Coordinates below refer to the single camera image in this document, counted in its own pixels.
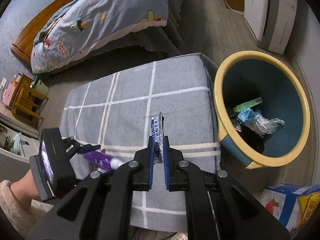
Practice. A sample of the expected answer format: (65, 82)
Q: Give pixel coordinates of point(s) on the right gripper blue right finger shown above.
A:
(166, 161)

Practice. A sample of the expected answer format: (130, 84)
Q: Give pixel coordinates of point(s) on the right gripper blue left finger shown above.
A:
(151, 148)

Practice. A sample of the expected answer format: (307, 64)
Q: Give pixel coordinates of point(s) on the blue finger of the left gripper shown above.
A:
(87, 148)

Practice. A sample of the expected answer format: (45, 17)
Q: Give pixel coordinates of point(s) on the purple wrapper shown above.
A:
(102, 160)

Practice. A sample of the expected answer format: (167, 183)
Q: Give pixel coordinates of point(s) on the blue wet wipes pack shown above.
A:
(158, 137)

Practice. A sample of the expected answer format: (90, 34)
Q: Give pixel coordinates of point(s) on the white green medicine box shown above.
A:
(248, 104)

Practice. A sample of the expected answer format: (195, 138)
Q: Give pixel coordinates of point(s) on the black plastic bag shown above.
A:
(247, 132)

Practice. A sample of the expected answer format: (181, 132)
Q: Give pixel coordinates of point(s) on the clear plastic bag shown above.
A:
(263, 126)

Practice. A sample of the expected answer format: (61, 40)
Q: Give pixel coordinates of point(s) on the person's forearm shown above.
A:
(25, 189)

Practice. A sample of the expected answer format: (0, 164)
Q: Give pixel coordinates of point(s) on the yellow rimmed teal trash bin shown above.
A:
(248, 75)

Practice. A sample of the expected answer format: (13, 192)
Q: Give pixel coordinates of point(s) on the grey checked cushion ottoman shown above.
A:
(116, 111)

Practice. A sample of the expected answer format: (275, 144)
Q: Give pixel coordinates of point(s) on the wooden chair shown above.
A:
(27, 103)

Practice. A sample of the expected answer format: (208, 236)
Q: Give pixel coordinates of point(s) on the green white container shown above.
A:
(39, 86)

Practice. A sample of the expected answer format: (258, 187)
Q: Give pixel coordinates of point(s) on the blue white strawberry box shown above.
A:
(281, 201)

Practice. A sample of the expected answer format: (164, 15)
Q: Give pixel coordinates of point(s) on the blue cartoon print duvet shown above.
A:
(83, 26)

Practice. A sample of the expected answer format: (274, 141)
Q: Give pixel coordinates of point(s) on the white grey air purifier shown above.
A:
(271, 22)

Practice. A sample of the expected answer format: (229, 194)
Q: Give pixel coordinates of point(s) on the wooden bed frame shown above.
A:
(23, 43)

